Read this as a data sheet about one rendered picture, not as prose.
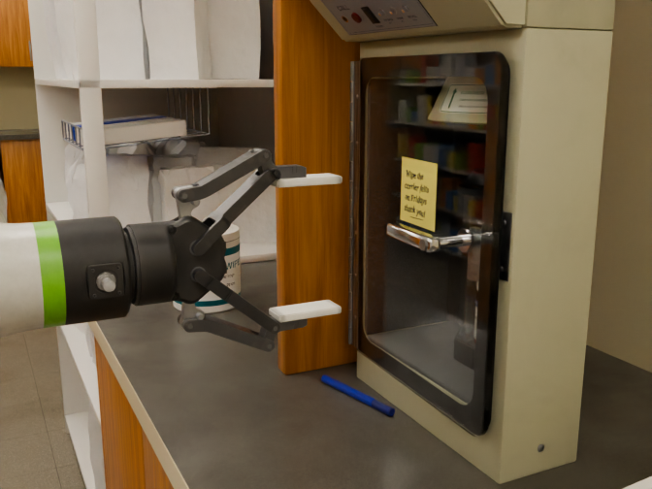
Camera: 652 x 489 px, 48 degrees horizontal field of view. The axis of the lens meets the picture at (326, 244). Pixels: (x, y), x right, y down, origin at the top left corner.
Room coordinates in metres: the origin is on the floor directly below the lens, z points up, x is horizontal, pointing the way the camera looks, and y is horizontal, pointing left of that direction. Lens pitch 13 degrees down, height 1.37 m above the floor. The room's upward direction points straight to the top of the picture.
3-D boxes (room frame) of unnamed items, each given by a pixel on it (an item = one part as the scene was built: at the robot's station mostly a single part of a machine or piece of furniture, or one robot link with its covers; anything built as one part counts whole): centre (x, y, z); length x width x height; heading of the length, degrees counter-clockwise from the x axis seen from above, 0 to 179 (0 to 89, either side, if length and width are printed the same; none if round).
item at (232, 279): (1.33, 0.23, 1.02); 0.13 x 0.13 x 0.15
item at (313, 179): (0.72, 0.02, 1.27); 0.07 x 0.03 x 0.01; 116
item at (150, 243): (0.66, 0.14, 1.20); 0.09 x 0.07 x 0.08; 116
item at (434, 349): (0.84, -0.10, 1.19); 0.30 x 0.01 x 0.40; 25
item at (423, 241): (0.76, -0.11, 1.20); 0.10 x 0.05 x 0.03; 25
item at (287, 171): (0.71, 0.04, 1.28); 0.05 x 0.01 x 0.03; 116
